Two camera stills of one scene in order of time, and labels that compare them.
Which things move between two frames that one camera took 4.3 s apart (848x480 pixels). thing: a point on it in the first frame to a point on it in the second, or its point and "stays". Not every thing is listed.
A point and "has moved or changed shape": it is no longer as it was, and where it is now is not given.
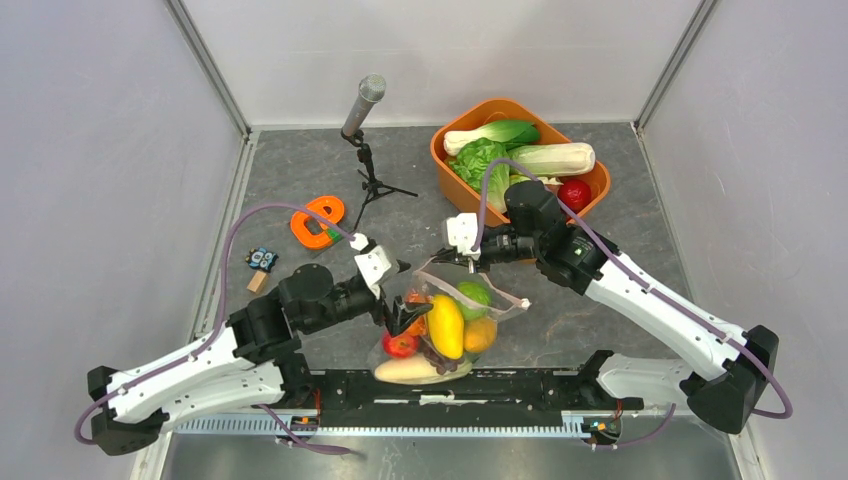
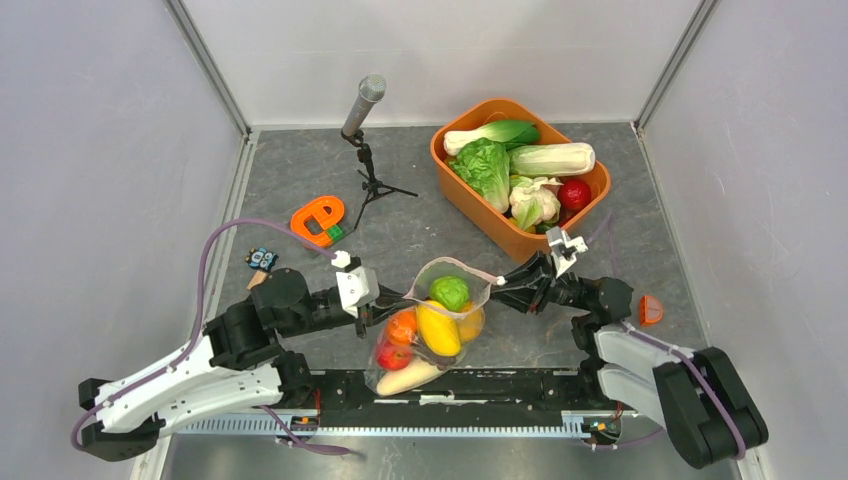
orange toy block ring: x=328 y=208 stays
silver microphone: x=371 y=89 stays
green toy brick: x=334 y=234 stays
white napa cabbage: x=555 y=159 stays
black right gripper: x=450 y=255 to x=525 y=280
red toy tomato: x=574 y=193 stays
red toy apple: x=401 y=346 to x=394 y=357
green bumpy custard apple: x=476 y=299 to x=450 y=291
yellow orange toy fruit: x=479 y=334 has moved or changed shape
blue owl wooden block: x=262 y=260 stays
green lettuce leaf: x=472 y=161 stays
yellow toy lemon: x=446 y=326 stays
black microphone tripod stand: x=373 y=186 stays
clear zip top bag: x=446 y=341 has moved or changed shape
